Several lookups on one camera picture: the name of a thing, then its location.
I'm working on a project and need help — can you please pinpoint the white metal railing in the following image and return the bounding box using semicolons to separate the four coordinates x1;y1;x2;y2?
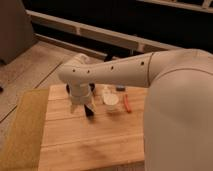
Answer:
27;10;177;58

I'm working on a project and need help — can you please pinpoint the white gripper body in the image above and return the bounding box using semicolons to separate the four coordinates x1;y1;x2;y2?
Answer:
70;94;92;105

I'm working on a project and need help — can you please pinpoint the red marker pen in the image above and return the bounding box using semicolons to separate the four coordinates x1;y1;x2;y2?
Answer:
123;94;132;113

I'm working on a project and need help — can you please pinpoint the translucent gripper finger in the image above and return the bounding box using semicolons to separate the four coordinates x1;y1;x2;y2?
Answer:
70;104;77;113

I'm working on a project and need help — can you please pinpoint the clear plastic cup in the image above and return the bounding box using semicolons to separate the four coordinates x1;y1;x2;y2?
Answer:
101;86;119;112

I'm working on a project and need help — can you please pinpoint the olive green mat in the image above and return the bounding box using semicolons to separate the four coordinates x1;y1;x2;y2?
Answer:
0;89;49;171

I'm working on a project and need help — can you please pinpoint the wooden table board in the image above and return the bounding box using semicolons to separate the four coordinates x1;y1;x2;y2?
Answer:
38;85;147;171

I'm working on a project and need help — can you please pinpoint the grey cabinet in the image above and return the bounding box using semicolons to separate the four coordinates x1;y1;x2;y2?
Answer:
0;0;37;64

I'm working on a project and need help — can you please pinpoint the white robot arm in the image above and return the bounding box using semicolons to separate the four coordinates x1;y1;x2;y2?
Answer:
59;49;213;171

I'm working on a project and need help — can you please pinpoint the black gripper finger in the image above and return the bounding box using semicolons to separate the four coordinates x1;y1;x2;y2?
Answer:
84;105;94;117

